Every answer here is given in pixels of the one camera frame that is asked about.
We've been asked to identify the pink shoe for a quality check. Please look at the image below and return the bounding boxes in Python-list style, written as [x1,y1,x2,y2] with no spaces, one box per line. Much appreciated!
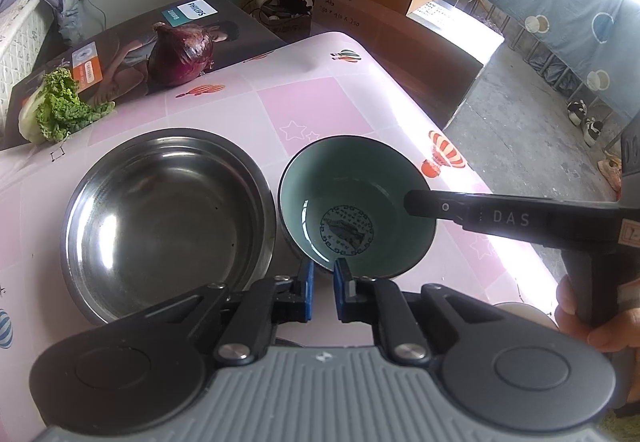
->
[598,157,624,188]

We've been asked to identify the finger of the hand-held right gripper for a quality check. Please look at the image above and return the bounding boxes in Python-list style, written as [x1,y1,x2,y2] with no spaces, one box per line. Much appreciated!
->
[404,189,482,230]

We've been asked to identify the white printed ceramic plate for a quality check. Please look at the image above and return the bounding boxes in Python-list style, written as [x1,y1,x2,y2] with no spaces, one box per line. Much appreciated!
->
[492,302,557,334]

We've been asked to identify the person's right hand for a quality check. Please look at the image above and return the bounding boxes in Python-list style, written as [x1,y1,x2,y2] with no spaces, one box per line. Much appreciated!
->
[555,274,640,356]

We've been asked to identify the large cardboard box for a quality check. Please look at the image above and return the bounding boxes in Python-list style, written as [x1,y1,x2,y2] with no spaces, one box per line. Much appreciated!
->
[310,0,505,124]

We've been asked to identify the red onion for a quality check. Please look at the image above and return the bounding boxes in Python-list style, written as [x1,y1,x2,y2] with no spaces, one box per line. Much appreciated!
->
[148,22,216,87]

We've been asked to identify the blue blanket with circles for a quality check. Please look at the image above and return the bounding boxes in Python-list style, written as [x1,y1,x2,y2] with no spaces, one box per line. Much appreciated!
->
[484,0,640,109]

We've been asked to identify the pink patterned tablecloth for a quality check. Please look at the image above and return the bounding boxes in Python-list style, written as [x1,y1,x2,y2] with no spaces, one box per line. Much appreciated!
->
[0,32,566,373]

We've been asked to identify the stainless steel bowl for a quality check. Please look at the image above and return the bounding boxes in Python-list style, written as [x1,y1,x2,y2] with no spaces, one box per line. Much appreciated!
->
[60,128,278,327]

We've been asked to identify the teal ceramic bowl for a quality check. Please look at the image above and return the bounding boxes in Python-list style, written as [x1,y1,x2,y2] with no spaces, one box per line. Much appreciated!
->
[276,136,438,279]

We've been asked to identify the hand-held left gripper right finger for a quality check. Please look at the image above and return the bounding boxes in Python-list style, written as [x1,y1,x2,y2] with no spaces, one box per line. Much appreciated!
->
[332,258,507,366]

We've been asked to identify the white paper sheet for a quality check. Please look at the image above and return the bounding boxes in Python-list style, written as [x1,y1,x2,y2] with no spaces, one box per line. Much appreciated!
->
[407,1,459,31]

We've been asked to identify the napa cabbage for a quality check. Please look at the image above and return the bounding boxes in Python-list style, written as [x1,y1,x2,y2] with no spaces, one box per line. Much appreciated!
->
[18,68,117,145]

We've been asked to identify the dark printed appliance box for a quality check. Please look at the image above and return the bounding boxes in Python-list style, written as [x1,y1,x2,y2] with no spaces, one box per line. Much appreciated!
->
[0,0,288,150]

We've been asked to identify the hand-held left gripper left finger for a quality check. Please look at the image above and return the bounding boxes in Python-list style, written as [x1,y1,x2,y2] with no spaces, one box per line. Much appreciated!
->
[117,259,316,368]

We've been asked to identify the black and white sneaker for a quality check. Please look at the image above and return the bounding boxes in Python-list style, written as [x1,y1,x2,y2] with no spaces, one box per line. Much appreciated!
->
[567,99,591,126]
[583,117,605,147]

